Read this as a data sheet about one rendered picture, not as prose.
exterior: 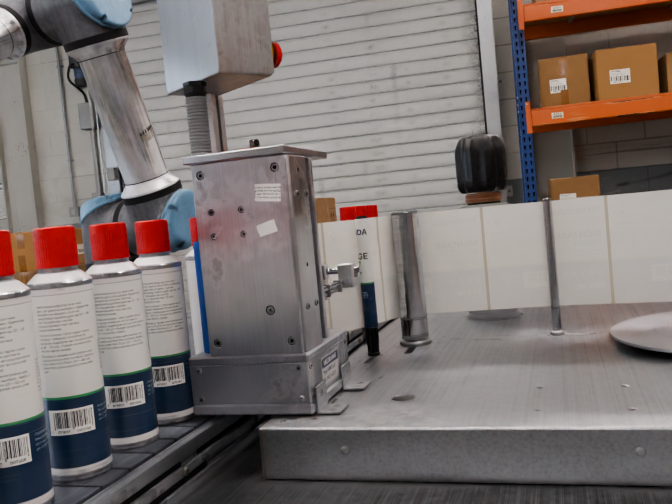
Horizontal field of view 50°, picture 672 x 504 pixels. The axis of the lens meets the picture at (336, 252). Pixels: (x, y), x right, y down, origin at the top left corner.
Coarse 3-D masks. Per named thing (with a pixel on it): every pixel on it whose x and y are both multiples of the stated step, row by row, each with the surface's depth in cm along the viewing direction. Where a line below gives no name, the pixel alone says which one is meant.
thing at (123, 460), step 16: (208, 416) 74; (160, 432) 70; (176, 432) 70; (144, 448) 65; (160, 448) 65; (128, 464) 61; (80, 480) 58; (96, 480) 58; (112, 480) 58; (64, 496) 55; (80, 496) 55
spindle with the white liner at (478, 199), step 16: (464, 144) 117; (480, 144) 116; (496, 144) 117; (464, 160) 117; (480, 160) 116; (496, 160) 116; (464, 176) 117; (480, 176) 116; (496, 176) 116; (464, 192) 119; (480, 192) 119; (496, 192) 117
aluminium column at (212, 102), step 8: (208, 96) 117; (216, 96) 120; (208, 104) 117; (216, 104) 120; (208, 112) 117; (216, 112) 118; (216, 120) 118; (224, 120) 121; (216, 128) 118; (224, 128) 121; (216, 136) 118; (224, 136) 121; (216, 144) 118; (224, 144) 120; (216, 152) 118
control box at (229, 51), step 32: (160, 0) 113; (192, 0) 106; (224, 0) 103; (256, 0) 106; (192, 32) 107; (224, 32) 103; (256, 32) 106; (192, 64) 108; (224, 64) 103; (256, 64) 106
